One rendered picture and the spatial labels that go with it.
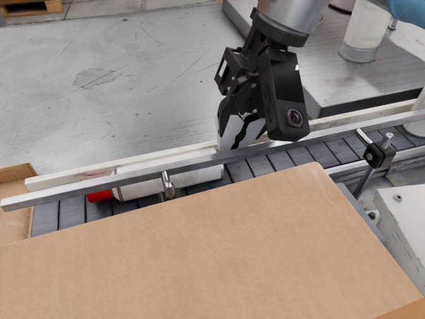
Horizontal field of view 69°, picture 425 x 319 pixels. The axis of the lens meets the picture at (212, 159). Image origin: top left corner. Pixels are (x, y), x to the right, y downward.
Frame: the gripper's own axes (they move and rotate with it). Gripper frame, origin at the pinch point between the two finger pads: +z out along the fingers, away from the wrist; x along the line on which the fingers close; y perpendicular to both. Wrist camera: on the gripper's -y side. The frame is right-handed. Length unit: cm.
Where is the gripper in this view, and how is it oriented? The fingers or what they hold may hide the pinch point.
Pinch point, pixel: (229, 154)
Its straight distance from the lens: 48.6
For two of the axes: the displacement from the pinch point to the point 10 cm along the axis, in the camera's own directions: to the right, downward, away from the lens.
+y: -2.9, -7.0, 6.6
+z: -3.3, 7.2, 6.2
